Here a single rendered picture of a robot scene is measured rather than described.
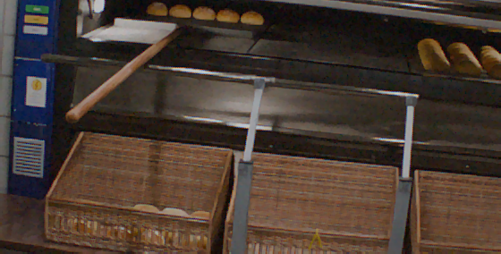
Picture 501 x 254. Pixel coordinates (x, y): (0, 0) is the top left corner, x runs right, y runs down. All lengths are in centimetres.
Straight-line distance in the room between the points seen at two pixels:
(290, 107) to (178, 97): 39
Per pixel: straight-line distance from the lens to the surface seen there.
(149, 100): 391
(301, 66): 383
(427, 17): 366
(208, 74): 348
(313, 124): 384
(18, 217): 382
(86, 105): 269
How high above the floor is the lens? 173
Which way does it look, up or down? 11 degrees down
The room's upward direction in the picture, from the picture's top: 5 degrees clockwise
